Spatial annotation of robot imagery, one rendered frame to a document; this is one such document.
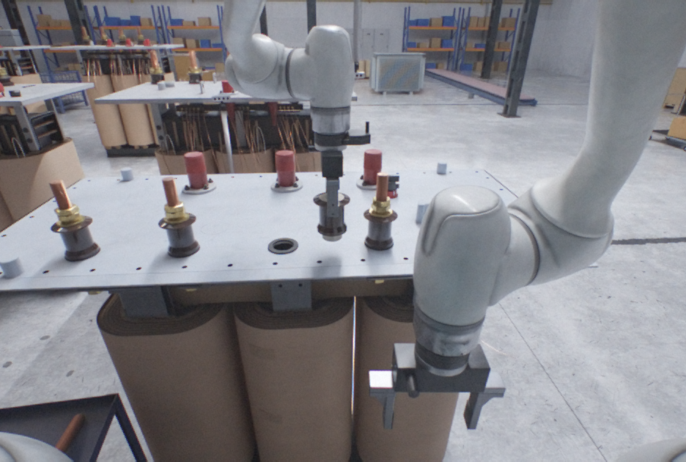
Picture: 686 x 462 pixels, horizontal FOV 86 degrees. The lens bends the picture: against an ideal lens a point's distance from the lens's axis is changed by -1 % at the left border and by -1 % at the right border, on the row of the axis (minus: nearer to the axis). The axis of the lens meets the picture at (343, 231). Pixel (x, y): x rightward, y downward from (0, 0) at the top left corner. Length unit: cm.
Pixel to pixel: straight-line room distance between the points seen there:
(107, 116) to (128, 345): 602
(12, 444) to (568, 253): 53
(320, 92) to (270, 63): 12
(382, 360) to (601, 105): 113
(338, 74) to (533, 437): 212
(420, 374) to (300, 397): 92
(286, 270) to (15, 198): 269
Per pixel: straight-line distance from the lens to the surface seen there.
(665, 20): 34
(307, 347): 127
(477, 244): 42
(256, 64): 83
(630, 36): 35
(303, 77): 83
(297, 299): 118
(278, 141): 280
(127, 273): 107
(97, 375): 291
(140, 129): 703
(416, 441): 174
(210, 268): 101
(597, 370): 300
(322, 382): 140
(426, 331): 50
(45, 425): 151
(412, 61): 1331
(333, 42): 82
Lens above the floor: 189
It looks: 28 degrees down
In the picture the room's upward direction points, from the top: straight up
